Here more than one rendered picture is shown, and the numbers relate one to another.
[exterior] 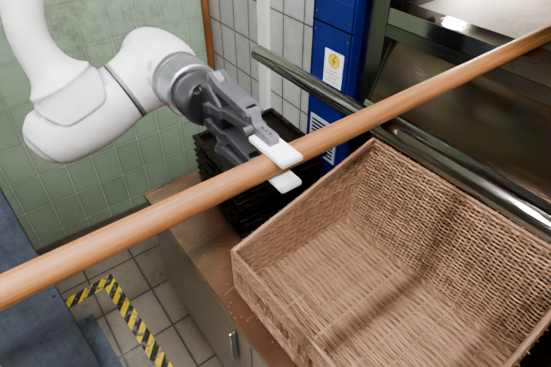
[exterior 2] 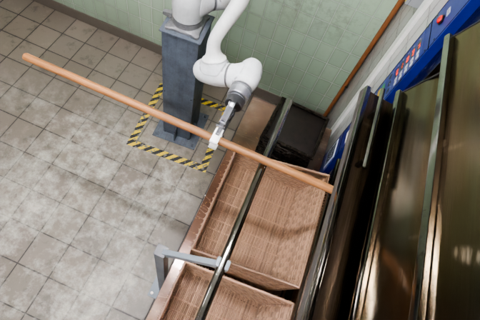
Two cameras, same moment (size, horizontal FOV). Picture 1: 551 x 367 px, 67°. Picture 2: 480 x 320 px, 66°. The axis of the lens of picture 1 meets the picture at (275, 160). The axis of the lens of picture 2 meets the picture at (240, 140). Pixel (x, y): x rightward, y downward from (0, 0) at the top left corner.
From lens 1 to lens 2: 1.01 m
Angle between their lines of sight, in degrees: 33
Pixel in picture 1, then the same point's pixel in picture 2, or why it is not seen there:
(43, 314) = (183, 102)
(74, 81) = (212, 64)
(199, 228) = (250, 131)
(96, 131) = (208, 81)
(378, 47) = not seen: hidden behind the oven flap
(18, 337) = (172, 101)
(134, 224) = (170, 119)
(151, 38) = (246, 69)
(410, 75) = not seen: hidden behind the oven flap
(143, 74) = (232, 78)
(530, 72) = not seen: hidden behind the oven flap
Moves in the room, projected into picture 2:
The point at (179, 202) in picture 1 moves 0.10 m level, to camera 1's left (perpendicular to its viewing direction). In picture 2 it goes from (182, 124) to (170, 103)
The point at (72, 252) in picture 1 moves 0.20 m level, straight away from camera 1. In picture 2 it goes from (156, 113) to (179, 75)
